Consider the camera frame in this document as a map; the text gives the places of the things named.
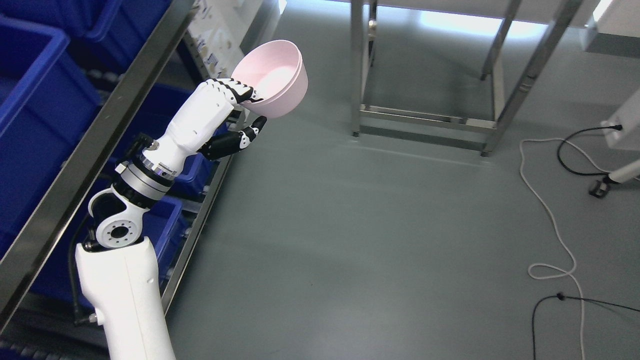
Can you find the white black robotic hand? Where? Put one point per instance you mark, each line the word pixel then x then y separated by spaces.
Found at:
pixel 191 130

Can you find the pink bowl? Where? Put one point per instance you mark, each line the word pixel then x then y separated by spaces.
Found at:
pixel 270 54
pixel 279 89

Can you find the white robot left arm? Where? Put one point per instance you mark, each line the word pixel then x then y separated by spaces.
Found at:
pixel 117 266

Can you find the blue bin upper left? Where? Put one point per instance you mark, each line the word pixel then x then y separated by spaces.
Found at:
pixel 47 103

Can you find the white device with warning label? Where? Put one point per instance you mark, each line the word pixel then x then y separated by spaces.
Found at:
pixel 628 117

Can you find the white stand leg with caster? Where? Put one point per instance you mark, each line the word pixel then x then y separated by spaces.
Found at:
pixel 600 188

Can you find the metal shelf rack frame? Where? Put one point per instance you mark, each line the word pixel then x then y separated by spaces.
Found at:
pixel 42 231

